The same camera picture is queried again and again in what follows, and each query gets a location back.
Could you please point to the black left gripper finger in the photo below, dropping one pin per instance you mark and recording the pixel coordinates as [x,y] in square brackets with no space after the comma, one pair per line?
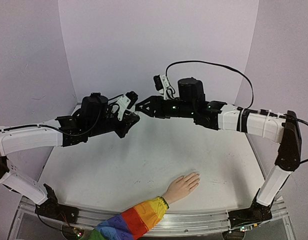
[123,127]
[130,118]

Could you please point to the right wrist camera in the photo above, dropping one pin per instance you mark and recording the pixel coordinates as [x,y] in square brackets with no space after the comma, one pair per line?
[164,87]

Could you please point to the glitter nail polish bottle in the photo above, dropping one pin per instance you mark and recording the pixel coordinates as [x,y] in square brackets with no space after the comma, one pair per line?
[134,115]

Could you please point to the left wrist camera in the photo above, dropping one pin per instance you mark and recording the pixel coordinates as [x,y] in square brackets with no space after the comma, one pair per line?
[124,103]

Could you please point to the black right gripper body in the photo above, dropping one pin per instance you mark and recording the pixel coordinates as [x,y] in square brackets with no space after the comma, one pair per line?
[158,107]

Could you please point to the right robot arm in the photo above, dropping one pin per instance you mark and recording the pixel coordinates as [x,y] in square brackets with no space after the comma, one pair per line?
[218,115]

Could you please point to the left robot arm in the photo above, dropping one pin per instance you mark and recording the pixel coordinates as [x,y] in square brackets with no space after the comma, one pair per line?
[97,115]

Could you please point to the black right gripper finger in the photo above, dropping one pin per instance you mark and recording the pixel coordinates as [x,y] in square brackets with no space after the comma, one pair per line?
[147,105]
[148,111]

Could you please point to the rainbow sleeve forearm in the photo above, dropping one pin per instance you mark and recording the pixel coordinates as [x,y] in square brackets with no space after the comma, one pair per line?
[133,223]

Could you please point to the aluminium back table rail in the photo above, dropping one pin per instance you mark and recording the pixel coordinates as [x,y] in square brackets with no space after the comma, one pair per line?
[136,104]

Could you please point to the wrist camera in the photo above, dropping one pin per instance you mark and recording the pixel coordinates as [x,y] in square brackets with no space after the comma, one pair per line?
[164,87]
[124,103]

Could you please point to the mannequin hand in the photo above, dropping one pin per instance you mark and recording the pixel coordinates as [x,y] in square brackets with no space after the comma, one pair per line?
[181,187]

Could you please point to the aluminium front rail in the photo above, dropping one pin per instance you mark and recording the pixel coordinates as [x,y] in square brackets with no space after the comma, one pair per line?
[76,223]

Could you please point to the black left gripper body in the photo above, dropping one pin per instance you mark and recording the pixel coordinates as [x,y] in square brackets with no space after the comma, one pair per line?
[100,127]

